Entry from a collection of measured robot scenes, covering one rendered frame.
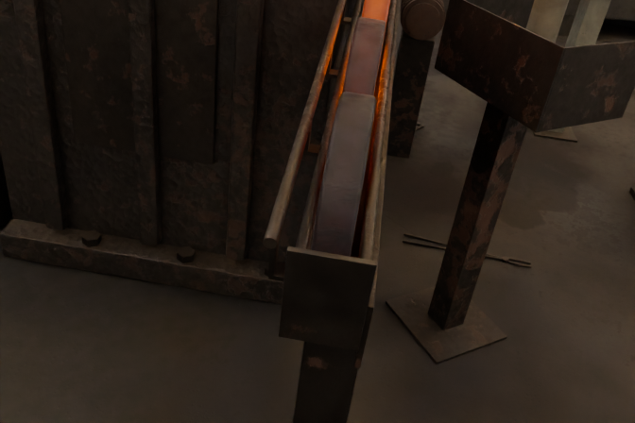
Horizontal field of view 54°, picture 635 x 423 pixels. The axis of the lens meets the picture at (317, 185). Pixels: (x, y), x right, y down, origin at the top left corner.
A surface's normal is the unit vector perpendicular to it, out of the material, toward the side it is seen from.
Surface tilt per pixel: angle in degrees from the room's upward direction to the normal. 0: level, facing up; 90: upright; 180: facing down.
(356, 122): 18
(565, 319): 0
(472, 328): 0
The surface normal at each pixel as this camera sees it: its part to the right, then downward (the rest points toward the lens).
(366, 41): 0.04, -0.53
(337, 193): -0.07, 0.03
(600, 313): 0.11, -0.85
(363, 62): -0.01, -0.26
